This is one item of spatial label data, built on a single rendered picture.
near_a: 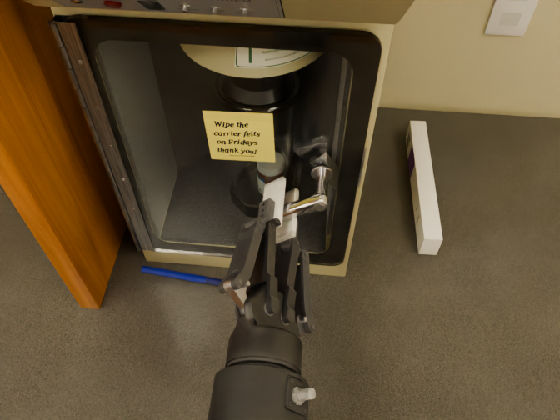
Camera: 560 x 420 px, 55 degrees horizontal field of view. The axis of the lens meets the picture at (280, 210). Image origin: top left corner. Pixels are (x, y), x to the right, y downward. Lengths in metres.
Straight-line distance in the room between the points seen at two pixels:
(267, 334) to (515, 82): 0.80
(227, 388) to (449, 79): 0.80
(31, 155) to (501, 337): 0.68
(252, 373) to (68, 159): 0.37
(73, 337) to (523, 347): 0.66
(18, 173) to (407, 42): 0.72
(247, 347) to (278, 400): 0.06
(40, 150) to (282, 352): 0.35
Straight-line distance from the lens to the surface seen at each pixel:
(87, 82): 0.60
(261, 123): 0.59
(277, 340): 0.52
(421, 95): 1.15
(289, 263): 0.60
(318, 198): 0.60
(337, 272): 0.85
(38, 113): 0.66
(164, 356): 0.81
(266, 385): 0.49
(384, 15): 0.46
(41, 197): 0.67
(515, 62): 1.13
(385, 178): 0.99
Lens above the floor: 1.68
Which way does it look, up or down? 53 degrees down
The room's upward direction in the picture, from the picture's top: straight up
